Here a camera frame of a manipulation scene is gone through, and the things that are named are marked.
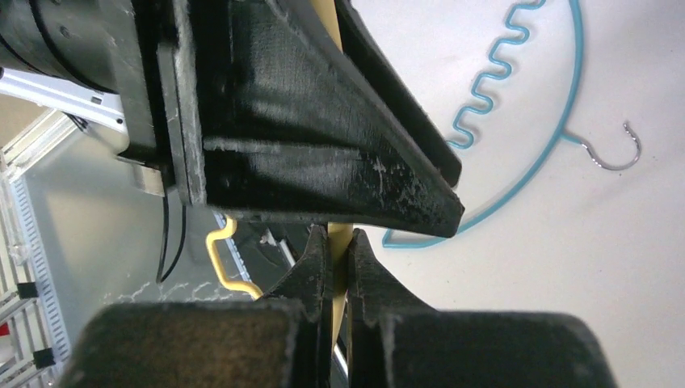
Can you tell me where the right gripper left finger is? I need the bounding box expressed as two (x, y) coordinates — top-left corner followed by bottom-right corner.
(58, 226), (333, 387)

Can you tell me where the yellow wavy hanger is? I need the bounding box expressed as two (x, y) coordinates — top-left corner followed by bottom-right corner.
(205, 0), (353, 347)

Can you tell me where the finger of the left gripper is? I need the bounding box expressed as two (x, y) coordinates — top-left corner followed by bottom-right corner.
(170, 1), (464, 238)
(334, 0), (462, 188)

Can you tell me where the left black camera cable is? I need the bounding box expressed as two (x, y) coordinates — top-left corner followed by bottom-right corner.
(155, 187), (188, 285)

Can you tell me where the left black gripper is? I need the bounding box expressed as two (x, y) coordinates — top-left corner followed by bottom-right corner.
(1, 1), (174, 196)

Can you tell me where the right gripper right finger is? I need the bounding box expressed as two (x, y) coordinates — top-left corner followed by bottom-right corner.
(347, 230), (616, 387)

